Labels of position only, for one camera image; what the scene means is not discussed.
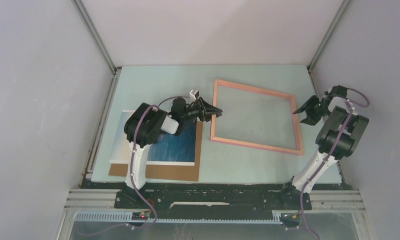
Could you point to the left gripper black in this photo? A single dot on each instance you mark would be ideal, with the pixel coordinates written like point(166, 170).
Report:
point(206, 112)

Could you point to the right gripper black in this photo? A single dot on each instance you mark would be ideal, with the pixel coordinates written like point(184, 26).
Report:
point(313, 100)

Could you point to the pink wooden picture frame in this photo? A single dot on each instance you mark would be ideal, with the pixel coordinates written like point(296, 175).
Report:
point(299, 150)

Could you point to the landscape photo print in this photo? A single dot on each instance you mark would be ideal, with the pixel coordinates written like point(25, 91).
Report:
point(170, 150)

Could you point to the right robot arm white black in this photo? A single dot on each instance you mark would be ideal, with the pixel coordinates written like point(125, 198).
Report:
point(337, 139)

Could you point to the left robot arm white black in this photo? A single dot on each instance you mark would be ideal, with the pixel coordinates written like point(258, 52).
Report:
point(145, 126)

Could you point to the brown backing board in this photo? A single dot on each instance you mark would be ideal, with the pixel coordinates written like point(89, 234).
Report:
point(167, 172)

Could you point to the small circuit board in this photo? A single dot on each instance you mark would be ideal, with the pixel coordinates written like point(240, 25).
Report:
point(140, 216)

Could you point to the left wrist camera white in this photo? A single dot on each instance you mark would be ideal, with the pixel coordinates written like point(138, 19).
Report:
point(193, 95)

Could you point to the aluminium frame rails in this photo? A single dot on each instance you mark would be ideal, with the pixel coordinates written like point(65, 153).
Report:
point(322, 201)

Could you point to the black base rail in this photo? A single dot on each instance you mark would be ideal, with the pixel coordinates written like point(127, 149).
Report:
point(206, 201)

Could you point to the right corner metal post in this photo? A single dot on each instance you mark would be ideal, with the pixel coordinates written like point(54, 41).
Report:
point(345, 4)

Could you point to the corner metal post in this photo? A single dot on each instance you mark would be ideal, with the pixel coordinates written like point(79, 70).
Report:
point(93, 32)
point(345, 4)

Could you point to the white cable duct strip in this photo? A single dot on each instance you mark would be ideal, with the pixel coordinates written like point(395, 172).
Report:
point(127, 217)

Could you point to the left corner metal post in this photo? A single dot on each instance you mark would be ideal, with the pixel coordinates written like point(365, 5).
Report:
point(93, 32)

